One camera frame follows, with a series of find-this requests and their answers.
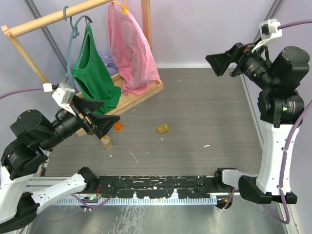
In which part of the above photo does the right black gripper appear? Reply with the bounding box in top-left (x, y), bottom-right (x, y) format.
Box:
top-left (206, 37), bottom-right (277, 90)

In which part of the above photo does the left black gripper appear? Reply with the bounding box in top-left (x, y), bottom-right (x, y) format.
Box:
top-left (42, 94), bottom-right (122, 149)

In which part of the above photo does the yellow two-compartment pill box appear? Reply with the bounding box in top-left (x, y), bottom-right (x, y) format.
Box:
top-left (156, 123), bottom-right (170, 134)

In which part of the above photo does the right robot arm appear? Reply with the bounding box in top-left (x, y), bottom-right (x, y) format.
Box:
top-left (206, 43), bottom-right (310, 204)

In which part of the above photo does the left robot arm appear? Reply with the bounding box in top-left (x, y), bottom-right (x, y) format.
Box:
top-left (0, 96), bottom-right (120, 233)

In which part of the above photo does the orange pill box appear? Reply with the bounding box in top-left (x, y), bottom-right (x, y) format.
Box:
top-left (113, 121), bottom-right (123, 131)

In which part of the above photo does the clear amber pill bottle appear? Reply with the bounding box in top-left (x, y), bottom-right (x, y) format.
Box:
top-left (100, 135), bottom-right (114, 150)

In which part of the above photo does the wooden clothes rack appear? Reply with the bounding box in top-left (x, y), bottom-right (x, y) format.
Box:
top-left (0, 0), bottom-right (164, 137)

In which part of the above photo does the green tank top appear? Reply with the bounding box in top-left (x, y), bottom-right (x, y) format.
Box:
top-left (74, 26), bottom-right (121, 114)

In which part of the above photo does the lavender cloth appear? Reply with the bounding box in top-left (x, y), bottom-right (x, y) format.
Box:
top-left (65, 48), bottom-right (118, 89)

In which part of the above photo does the pink shirt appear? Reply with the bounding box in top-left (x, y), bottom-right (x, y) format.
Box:
top-left (108, 2), bottom-right (160, 95)

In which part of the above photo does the grey-blue clothes hanger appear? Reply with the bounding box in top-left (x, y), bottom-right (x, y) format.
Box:
top-left (63, 6), bottom-right (93, 87)

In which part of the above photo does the orange clothes hanger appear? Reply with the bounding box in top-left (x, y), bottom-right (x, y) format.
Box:
top-left (112, 0), bottom-right (129, 14)

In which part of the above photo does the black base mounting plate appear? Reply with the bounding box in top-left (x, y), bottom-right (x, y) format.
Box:
top-left (92, 175), bottom-right (234, 198)

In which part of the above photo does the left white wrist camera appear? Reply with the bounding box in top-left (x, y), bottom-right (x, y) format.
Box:
top-left (42, 82), bottom-right (76, 116)

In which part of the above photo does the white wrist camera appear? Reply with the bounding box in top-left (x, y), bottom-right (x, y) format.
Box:
top-left (42, 82), bottom-right (76, 116)
top-left (252, 19), bottom-right (283, 53)

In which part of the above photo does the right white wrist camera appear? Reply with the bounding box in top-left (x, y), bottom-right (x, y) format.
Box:
top-left (252, 19), bottom-right (283, 53)

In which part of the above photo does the white slotted cable duct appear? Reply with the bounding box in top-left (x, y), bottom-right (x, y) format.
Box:
top-left (56, 196), bottom-right (218, 206)

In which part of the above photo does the aluminium frame rail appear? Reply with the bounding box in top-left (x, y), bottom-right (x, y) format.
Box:
top-left (26, 176), bottom-right (70, 190)

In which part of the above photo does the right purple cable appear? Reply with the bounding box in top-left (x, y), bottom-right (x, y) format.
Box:
top-left (277, 19), bottom-right (312, 225)

